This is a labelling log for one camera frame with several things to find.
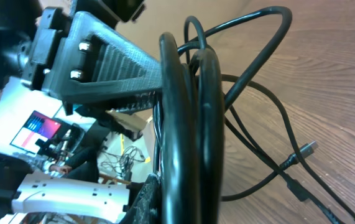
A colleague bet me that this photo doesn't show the monitor with pink screen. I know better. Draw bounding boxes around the monitor with pink screen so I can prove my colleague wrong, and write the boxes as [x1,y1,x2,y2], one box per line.
[10,111,62,154]

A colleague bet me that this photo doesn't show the small cardboard box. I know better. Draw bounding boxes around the small cardboard box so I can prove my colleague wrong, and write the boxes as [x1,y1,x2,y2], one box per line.
[107,111,147,141]

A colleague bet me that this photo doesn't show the black usb cables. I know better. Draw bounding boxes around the black usb cables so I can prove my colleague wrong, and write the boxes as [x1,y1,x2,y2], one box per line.
[152,6,355,224]

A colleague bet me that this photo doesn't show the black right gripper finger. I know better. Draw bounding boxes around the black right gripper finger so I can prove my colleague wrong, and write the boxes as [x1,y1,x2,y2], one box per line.
[127,174,162,224]

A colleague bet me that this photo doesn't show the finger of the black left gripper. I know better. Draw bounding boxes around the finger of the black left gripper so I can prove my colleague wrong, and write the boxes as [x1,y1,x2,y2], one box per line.
[29,7,162,112]

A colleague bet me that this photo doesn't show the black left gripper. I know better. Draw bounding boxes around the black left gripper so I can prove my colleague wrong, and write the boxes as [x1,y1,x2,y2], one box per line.
[0,0,145,90]

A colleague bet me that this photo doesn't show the person in teal shirt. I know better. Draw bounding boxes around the person in teal shirt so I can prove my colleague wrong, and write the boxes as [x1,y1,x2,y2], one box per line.
[39,146,99,183]

